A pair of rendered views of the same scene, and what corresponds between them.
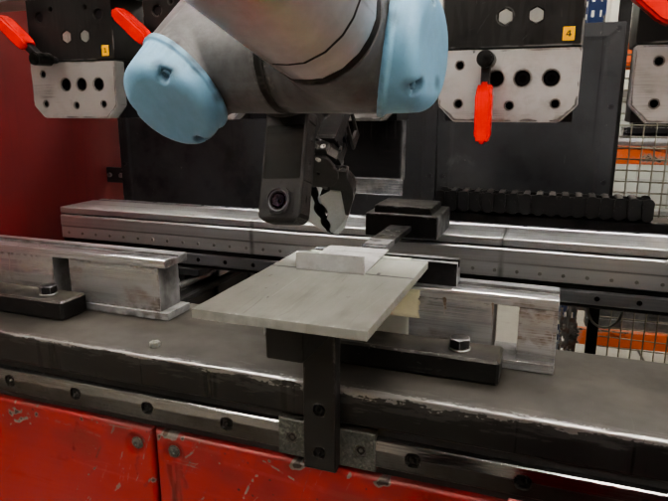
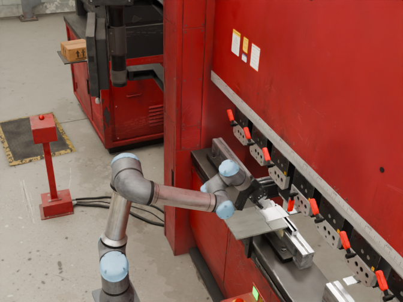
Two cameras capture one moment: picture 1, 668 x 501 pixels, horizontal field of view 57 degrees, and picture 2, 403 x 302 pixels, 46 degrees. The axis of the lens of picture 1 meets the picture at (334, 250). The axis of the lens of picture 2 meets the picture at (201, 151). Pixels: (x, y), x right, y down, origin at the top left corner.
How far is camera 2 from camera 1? 1.78 m
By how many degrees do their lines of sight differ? 47
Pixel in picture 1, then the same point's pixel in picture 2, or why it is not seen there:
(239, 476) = (238, 245)
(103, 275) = not seen: hidden behind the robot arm
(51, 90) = (235, 130)
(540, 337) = (299, 260)
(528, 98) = (301, 207)
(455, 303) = (288, 239)
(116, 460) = (223, 225)
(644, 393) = (309, 287)
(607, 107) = not seen: outside the picture
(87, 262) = not seen: hidden behind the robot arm
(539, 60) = (304, 201)
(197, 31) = (208, 187)
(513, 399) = (279, 268)
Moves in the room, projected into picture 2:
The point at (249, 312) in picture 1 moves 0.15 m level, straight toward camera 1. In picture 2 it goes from (227, 221) to (206, 237)
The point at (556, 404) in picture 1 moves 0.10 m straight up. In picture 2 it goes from (285, 275) to (288, 258)
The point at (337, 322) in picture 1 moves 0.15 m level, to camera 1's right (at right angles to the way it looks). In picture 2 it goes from (235, 233) to (260, 251)
